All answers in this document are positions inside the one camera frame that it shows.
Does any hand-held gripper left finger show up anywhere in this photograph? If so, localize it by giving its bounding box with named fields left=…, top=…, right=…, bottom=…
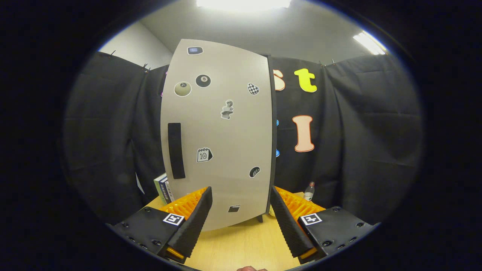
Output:
left=108, top=186, right=213, bottom=264

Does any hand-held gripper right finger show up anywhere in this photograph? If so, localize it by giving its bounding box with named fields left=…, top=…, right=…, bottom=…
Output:
left=270, top=185, right=380, bottom=266

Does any black cabinet door handle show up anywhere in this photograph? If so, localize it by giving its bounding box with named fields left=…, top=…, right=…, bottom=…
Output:
left=168, top=122, right=186, bottom=180

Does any dark grey shoe cabinet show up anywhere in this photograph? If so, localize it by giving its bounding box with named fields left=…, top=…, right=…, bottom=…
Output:
left=160, top=39, right=278, bottom=231

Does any blue book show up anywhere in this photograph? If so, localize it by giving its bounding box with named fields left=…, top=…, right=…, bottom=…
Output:
left=158, top=177, right=172, bottom=204

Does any black backdrop cloth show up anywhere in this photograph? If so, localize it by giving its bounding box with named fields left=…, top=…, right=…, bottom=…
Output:
left=62, top=51, right=424, bottom=226

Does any narrow ceiling light panel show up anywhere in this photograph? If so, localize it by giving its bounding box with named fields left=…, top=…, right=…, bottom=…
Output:
left=353, top=31, right=388, bottom=56

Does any large ceiling light panel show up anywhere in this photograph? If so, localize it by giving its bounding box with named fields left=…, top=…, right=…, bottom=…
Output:
left=196, top=0, right=293, bottom=12

